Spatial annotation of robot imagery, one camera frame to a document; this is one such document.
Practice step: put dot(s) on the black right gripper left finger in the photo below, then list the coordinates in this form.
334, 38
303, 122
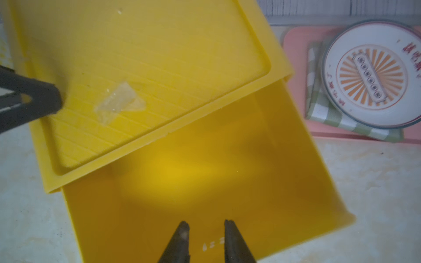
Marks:
177, 250

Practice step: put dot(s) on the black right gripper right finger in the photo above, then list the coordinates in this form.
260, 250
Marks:
235, 248

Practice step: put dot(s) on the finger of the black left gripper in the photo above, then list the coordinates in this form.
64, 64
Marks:
28, 99

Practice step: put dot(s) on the yellow top drawer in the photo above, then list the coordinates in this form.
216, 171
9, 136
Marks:
252, 162

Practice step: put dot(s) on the yellow plastic drawer cabinet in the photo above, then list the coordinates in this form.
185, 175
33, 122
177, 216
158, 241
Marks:
185, 59

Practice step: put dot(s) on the clear tape piece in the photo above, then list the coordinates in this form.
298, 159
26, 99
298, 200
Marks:
122, 99

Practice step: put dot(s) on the green checkered cloth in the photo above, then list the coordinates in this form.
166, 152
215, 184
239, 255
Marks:
319, 108

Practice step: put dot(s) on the pink plastic tray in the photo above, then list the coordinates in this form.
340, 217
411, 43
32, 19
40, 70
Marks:
295, 45

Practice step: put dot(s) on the white orange patterned plate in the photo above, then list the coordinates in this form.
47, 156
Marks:
372, 73

